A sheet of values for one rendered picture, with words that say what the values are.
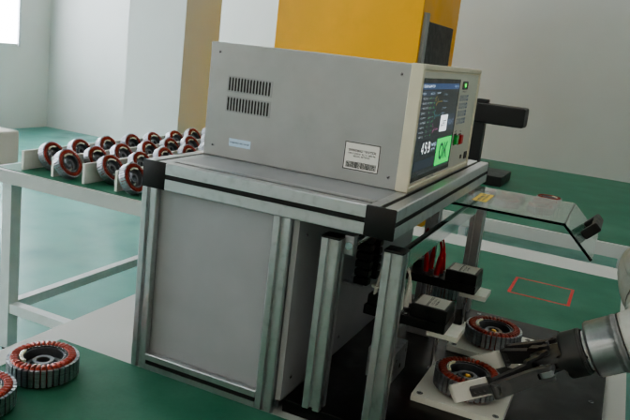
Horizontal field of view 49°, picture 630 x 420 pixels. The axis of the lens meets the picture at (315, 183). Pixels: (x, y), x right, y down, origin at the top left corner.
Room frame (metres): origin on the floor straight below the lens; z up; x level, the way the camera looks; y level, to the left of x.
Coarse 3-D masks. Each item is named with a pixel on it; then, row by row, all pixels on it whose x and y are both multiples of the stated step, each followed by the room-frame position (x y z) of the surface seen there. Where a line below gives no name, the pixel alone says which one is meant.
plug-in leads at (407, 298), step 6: (408, 270) 1.15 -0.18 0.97; (378, 282) 1.15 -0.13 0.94; (408, 282) 1.16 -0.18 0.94; (378, 288) 1.15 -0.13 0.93; (408, 288) 1.14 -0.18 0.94; (372, 294) 1.15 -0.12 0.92; (408, 294) 1.14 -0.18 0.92; (372, 300) 1.14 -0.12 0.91; (402, 300) 1.12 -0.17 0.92; (408, 300) 1.14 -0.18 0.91; (402, 306) 1.12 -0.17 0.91; (408, 306) 1.14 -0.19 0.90
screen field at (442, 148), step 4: (448, 136) 1.29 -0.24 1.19; (440, 140) 1.23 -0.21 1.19; (444, 140) 1.26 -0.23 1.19; (448, 140) 1.29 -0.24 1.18; (440, 144) 1.23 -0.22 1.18; (444, 144) 1.27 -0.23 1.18; (448, 144) 1.29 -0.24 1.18; (436, 148) 1.21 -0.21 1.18; (440, 148) 1.24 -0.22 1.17; (444, 148) 1.27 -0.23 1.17; (448, 148) 1.30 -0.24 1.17; (436, 152) 1.22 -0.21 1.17; (440, 152) 1.24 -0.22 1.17; (444, 152) 1.28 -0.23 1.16; (448, 152) 1.30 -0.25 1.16; (436, 156) 1.22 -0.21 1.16; (440, 156) 1.25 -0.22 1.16; (444, 156) 1.28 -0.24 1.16; (448, 156) 1.31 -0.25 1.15; (436, 160) 1.23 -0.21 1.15; (440, 160) 1.25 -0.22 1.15; (444, 160) 1.29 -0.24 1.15; (436, 164) 1.23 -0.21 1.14
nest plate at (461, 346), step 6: (462, 324) 1.40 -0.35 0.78; (462, 336) 1.33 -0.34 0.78; (450, 342) 1.29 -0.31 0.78; (462, 342) 1.30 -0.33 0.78; (468, 342) 1.30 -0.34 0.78; (450, 348) 1.28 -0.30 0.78; (456, 348) 1.27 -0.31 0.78; (462, 348) 1.27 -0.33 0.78; (468, 348) 1.28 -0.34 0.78; (474, 348) 1.28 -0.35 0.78; (480, 348) 1.28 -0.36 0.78; (468, 354) 1.26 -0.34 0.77; (474, 354) 1.26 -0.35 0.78; (504, 366) 1.24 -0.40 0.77; (510, 366) 1.23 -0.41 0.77; (516, 366) 1.23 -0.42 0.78
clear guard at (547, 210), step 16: (480, 192) 1.44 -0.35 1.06; (496, 192) 1.46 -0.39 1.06; (512, 192) 1.49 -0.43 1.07; (480, 208) 1.28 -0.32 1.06; (496, 208) 1.29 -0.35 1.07; (512, 208) 1.31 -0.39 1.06; (528, 208) 1.32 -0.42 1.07; (544, 208) 1.34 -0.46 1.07; (560, 208) 1.36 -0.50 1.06; (576, 208) 1.41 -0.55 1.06; (560, 224) 1.23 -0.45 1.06; (576, 224) 1.30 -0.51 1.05; (576, 240) 1.21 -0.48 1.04; (592, 240) 1.33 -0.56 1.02; (592, 256) 1.23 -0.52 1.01
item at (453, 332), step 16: (368, 304) 1.15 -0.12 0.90; (416, 304) 1.11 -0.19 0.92; (432, 304) 1.12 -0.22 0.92; (448, 304) 1.13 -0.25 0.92; (400, 320) 1.12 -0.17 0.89; (416, 320) 1.10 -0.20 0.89; (432, 320) 1.10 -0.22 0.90; (448, 320) 1.11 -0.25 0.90; (432, 336) 1.10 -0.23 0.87; (448, 336) 1.09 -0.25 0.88
